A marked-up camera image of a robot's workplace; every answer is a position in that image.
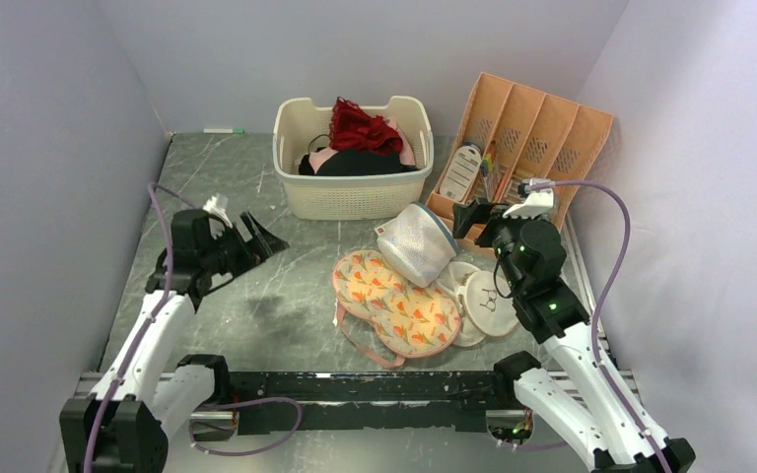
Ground pink garment in basket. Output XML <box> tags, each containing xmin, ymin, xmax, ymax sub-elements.
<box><xmin>308</xmin><ymin>117</ymin><xmax>418</xmax><ymax>172</ymax></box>

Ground white labelled bottle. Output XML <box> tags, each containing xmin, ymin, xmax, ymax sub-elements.
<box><xmin>437</xmin><ymin>142</ymin><xmax>482</xmax><ymax>202</ymax></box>

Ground white green marker pen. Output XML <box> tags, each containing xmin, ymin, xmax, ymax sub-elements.
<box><xmin>202</xmin><ymin>128</ymin><xmax>245</xmax><ymax>135</ymax></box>

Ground white mesh cylinder laundry bag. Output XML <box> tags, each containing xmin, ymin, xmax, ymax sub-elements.
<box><xmin>375</xmin><ymin>202</ymin><xmax>460</xmax><ymax>287</ymax></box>

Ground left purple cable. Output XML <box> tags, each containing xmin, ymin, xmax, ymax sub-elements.
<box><xmin>81</xmin><ymin>182</ymin><xmax>303</xmax><ymax>473</ymax></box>

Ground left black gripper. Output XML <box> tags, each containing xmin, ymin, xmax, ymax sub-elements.
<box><xmin>200</xmin><ymin>210</ymin><xmax>288</xmax><ymax>279</ymax></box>

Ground floral pink laundry bag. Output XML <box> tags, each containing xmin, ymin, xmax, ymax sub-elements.
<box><xmin>331</xmin><ymin>250</ymin><xmax>462</xmax><ymax>370</ymax></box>

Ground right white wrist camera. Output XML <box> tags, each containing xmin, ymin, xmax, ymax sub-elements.
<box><xmin>503</xmin><ymin>177</ymin><xmax>556</xmax><ymax>219</ymax></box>

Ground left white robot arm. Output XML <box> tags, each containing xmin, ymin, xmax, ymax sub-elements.
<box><xmin>59</xmin><ymin>209</ymin><xmax>289</xmax><ymax>472</ymax></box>

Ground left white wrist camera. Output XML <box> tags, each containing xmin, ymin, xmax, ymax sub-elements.
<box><xmin>202</xmin><ymin>193</ymin><xmax>233</xmax><ymax>228</ymax></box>

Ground black metal base rail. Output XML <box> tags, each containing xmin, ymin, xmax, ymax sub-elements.
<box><xmin>71</xmin><ymin>369</ymin><xmax>641</xmax><ymax>439</ymax></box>

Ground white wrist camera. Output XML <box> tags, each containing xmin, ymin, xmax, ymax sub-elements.
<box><xmin>503</xmin><ymin>177</ymin><xmax>556</xmax><ymax>219</ymax></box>
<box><xmin>202</xmin><ymin>193</ymin><xmax>233</xmax><ymax>228</ymax></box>

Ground orange desk file organizer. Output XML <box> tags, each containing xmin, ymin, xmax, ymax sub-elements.
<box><xmin>448</xmin><ymin>73</ymin><xmax>614</xmax><ymax>204</ymax></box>

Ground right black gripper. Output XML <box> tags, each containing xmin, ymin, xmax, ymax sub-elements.
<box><xmin>452</xmin><ymin>196</ymin><xmax>538</xmax><ymax>293</ymax></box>

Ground black garment in basket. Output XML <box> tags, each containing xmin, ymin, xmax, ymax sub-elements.
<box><xmin>298</xmin><ymin>148</ymin><xmax>418</xmax><ymax>177</ymax></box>

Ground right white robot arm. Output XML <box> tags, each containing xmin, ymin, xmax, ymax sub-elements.
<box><xmin>452</xmin><ymin>199</ymin><xmax>696</xmax><ymax>472</ymax></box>

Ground pens in organizer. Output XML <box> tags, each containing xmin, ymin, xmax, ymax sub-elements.
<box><xmin>479</xmin><ymin>140</ymin><xmax>516</xmax><ymax>202</ymax></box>

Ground red lace garment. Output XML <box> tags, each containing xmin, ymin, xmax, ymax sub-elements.
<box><xmin>328</xmin><ymin>97</ymin><xmax>404</xmax><ymax>156</ymax></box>

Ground cream plastic laundry basket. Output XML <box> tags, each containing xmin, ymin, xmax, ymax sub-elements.
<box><xmin>272</xmin><ymin>96</ymin><xmax>434</xmax><ymax>221</ymax></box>

